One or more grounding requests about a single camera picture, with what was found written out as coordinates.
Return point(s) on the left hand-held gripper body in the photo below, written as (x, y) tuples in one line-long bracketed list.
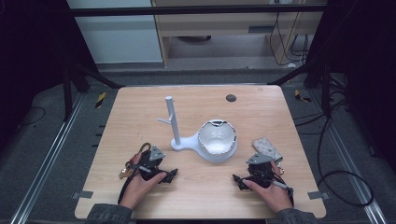
[(154, 157)]

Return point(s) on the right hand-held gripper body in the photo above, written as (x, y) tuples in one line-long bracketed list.
[(261, 168)]

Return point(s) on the quilted beige key pouch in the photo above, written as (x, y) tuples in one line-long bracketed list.
[(267, 148)]

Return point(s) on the white stand with hook pole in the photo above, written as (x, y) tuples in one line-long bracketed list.
[(174, 124)]

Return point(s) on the white mug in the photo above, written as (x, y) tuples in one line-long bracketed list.
[(216, 138)]

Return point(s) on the person's left hand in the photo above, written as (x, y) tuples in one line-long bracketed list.
[(140, 189)]

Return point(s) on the person's right hand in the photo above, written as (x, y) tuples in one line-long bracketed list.
[(274, 196)]

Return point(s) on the grey table grommet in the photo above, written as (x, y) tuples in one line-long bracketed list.
[(231, 98)]

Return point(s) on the yellow black striped tape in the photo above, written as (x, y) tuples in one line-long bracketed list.
[(100, 100), (301, 96)]

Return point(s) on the black metal stand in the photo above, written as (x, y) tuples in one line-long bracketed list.
[(325, 90), (67, 93)]

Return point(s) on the white cabinet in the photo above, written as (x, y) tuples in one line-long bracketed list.
[(118, 40)]

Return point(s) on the light wooden desk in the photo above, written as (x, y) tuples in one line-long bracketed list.
[(218, 25)]

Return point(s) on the dark curtain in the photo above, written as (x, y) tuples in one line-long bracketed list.
[(364, 62), (31, 62)]

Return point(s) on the black horizontal bar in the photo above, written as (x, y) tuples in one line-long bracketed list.
[(186, 10)]

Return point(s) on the grey table bracket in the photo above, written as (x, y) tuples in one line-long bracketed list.
[(318, 195), (82, 194)]

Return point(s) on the metal floor rail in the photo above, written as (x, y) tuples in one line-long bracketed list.
[(348, 155), (46, 158)]

